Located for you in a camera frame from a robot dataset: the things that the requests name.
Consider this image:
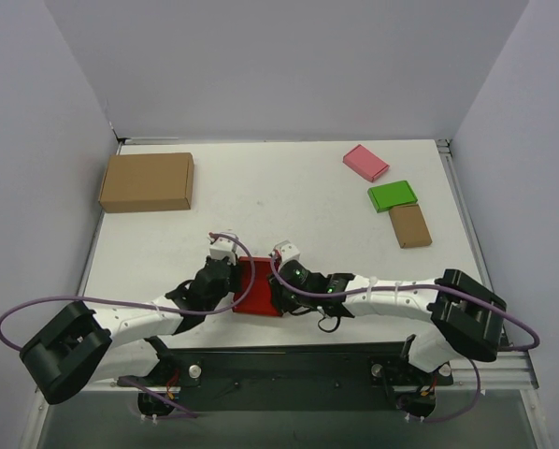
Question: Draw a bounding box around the red paper box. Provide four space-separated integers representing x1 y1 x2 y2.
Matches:
233 256 281 317

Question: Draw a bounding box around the green paper box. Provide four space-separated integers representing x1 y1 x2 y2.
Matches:
367 181 418 213

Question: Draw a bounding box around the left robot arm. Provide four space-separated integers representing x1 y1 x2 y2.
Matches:
20 256 242 405

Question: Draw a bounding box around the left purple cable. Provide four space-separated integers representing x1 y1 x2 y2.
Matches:
0 230 256 353

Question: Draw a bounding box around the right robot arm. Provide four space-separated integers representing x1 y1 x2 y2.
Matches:
268 260 507 373

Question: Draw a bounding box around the purple cable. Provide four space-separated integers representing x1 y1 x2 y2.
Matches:
268 250 542 352
0 230 256 353

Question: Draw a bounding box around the large brown cardboard box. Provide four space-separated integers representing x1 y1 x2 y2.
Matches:
99 152 194 213

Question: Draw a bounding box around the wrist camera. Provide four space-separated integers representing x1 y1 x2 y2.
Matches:
270 240 300 269
208 233 237 265

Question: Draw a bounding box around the pink paper box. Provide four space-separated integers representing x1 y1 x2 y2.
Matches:
342 144 390 182

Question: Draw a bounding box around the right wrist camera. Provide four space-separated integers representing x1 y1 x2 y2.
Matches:
270 240 300 269

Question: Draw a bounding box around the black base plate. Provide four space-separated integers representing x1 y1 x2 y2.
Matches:
118 340 453 413

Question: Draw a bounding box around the small brown cardboard box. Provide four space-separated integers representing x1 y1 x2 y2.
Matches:
389 204 433 249

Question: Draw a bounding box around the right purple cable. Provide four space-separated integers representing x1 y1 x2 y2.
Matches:
268 250 542 352

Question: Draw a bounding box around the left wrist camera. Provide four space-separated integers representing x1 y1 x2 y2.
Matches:
208 233 237 265

